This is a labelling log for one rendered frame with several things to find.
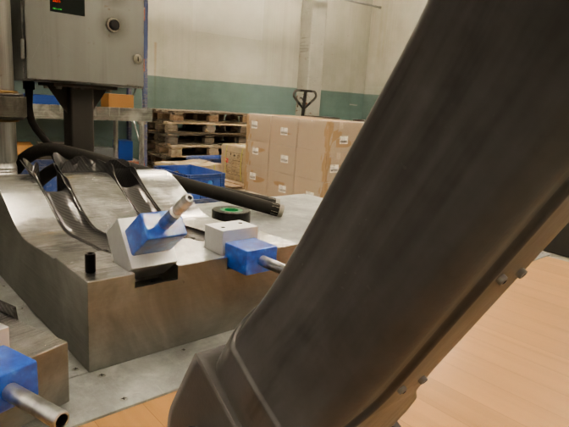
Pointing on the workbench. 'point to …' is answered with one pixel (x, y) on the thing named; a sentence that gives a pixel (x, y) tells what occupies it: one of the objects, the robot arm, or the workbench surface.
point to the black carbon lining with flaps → (139, 200)
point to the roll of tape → (231, 213)
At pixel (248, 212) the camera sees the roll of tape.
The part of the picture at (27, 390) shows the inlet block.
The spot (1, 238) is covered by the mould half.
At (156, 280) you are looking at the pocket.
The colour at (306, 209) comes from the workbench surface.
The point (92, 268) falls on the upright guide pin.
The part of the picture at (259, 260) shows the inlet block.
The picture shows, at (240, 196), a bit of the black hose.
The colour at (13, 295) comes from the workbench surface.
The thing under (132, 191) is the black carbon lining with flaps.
